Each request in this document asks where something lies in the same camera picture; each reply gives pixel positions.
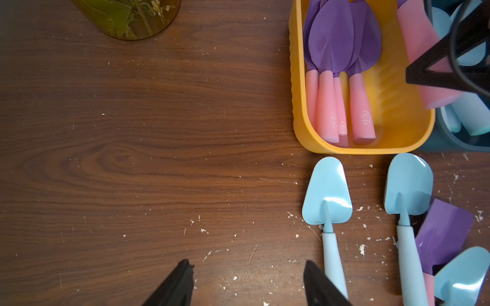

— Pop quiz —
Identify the teal shovel eleventh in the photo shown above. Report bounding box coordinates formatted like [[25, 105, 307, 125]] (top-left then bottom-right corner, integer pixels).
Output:
[[458, 0, 486, 66]]

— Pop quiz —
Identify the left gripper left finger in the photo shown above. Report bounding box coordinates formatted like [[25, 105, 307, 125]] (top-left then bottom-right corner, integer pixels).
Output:
[[143, 259, 194, 306]]

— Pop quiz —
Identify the yellow plastic storage box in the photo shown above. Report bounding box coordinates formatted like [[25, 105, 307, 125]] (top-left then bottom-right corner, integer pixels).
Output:
[[288, 1, 436, 155]]

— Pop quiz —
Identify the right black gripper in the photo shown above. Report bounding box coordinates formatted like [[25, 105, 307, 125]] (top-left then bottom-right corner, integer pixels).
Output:
[[405, 0, 490, 98]]

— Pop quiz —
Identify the dark teal storage box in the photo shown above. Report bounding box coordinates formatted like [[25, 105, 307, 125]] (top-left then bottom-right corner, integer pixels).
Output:
[[420, 1, 489, 152]]

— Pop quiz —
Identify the teal shovel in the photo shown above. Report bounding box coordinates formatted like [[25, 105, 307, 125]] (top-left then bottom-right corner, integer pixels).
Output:
[[440, 105, 462, 133], [435, 247, 489, 306], [384, 153, 433, 305], [302, 157, 353, 298], [432, 7, 489, 136]]

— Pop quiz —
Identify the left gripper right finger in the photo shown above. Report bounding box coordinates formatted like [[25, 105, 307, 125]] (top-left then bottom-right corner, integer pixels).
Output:
[[303, 260, 352, 306]]

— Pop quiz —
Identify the potted green plant vase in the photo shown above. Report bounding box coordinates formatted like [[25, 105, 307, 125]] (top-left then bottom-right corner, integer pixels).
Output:
[[74, 0, 181, 41]]

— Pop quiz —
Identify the purple shovel pink handle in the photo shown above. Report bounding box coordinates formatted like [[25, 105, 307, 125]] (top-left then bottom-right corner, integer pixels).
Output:
[[346, 1, 382, 145], [334, 1, 367, 147], [415, 198, 473, 305], [302, 0, 320, 129], [397, 0, 463, 109], [308, 0, 354, 144]]

